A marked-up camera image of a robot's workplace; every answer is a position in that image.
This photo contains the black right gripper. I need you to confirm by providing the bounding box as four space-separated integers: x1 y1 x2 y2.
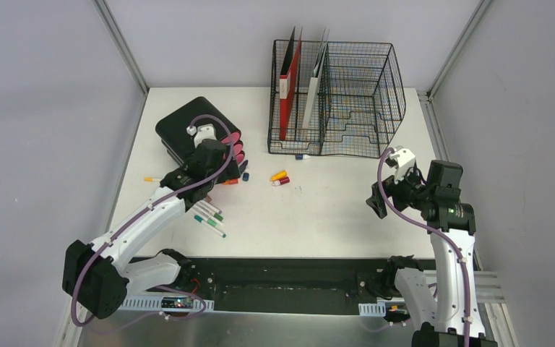
366 164 433 218

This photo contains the black pink drawer unit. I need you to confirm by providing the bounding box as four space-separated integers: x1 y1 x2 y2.
155 96 244 183

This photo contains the red marker cap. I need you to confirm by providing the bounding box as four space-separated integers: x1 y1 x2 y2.
272 176 291 187

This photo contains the red notebook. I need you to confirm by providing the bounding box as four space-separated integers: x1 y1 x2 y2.
279 27 302 141

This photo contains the grey notebook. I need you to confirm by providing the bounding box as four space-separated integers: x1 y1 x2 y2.
302 28 330 130

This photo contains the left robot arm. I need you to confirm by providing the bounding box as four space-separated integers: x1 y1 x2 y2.
62 140 234 327

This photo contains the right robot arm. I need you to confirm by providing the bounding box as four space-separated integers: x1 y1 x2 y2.
366 160 498 346

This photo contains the white pen orange cap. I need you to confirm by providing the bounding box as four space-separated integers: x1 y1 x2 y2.
144 177 162 183

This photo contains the teal tipped white pen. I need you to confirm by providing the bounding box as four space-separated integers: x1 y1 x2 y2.
194 215 227 239

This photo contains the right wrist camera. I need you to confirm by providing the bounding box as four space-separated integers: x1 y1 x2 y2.
387 146 416 183

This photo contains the white cable duct right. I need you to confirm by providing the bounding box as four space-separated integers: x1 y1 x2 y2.
358 302 387 317

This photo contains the white cable duct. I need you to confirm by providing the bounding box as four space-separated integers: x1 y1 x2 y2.
358 302 387 317
119 295 215 313

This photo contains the black wire mesh organizer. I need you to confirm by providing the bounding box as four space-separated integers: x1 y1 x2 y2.
267 39 406 158

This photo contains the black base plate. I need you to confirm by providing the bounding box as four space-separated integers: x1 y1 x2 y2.
169 257 401 315

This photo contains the white cable duct left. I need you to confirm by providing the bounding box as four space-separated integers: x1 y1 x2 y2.
119 295 215 313

